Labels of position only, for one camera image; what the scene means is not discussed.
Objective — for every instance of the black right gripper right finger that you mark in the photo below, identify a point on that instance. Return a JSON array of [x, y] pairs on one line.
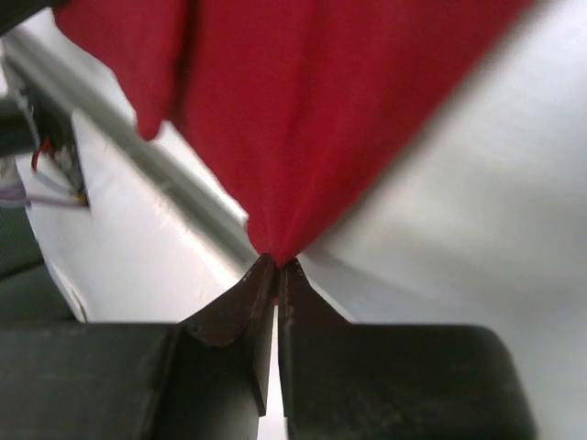
[[392, 381]]

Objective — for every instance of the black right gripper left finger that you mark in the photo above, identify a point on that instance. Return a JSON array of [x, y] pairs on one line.
[[203, 378]]

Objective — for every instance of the red t shirt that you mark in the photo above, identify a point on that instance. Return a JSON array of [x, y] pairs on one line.
[[295, 106]]

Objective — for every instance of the aluminium table edge rail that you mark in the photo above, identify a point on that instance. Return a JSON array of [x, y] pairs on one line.
[[152, 244]]

